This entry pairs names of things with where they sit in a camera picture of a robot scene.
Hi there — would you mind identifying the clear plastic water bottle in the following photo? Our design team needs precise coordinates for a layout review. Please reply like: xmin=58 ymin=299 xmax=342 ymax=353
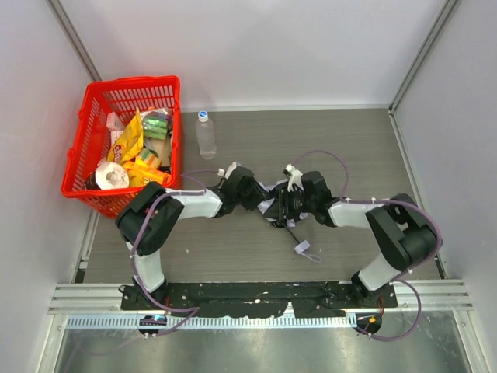
xmin=195 ymin=110 xmax=217 ymax=159

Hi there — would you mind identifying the white tape roll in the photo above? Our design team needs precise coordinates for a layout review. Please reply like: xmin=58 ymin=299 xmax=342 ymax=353
xmin=95 ymin=162 xmax=130 ymax=190

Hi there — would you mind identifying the yellow chips bag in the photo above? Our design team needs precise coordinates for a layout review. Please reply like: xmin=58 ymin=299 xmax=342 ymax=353
xmin=106 ymin=109 xmax=144 ymax=165

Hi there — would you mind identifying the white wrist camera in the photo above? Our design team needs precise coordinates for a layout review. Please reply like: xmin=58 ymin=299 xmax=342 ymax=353
xmin=217 ymin=162 xmax=242 ymax=180
xmin=283 ymin=164 xmax=303 ymax=192

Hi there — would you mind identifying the lavender folding umbrella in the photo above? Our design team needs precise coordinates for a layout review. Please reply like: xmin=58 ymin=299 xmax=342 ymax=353
xmin=257 ymin=180 xmax=322 ymax=263

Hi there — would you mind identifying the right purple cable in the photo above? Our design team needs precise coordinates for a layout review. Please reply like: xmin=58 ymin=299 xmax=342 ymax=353
xmin=293 ymin=150 xmax=443 ymax=342

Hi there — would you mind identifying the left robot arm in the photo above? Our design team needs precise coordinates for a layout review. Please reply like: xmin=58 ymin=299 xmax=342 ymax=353
xmin=115 ymin=164 xmax=267 ymax=312

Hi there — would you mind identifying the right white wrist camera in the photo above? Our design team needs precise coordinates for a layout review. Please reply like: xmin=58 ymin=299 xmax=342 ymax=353
xmin=283 ymin=164 xmax=303 ymax=192

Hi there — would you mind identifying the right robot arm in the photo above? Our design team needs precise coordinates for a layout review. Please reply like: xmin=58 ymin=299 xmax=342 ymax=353
xmin=265 ymin=165 xmax=442 ymax=305

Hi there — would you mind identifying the aluminium rail frame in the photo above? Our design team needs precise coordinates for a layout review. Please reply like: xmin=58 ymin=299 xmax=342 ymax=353
xmin=48 ymin=280 xmax=474 ymax=315

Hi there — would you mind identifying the white small box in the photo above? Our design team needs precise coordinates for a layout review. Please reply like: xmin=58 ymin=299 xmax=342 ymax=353
xmin=106 ymin=112 xmax=126 ymax=145

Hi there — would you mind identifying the white slotted cable duct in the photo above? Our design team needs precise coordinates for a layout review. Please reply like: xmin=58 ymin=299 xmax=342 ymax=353
xmin=66 ymin=313 xmax=356 ymax=330

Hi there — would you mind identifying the green sponge pack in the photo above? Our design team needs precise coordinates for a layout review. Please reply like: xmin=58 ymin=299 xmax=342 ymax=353
xmin=141 ymin=110 xmax=172 ymax=140

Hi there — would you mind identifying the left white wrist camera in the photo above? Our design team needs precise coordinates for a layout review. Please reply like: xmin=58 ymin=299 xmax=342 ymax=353
xmin=217 ymin=162 xmax=242 ymax=180

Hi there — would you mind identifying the orange snack package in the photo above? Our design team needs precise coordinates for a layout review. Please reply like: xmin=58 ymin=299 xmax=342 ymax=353
xmin=123 ymin=161 xmax=170 ymax=187

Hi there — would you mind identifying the red plastic basket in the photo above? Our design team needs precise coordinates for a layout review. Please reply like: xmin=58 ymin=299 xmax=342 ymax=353
xmin=61 ymin=75 xmax=184 ymax=218

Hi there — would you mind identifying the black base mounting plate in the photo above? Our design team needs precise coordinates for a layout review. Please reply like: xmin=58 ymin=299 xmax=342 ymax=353
xmin=120 ymin=281 xmax=397 ymax=319

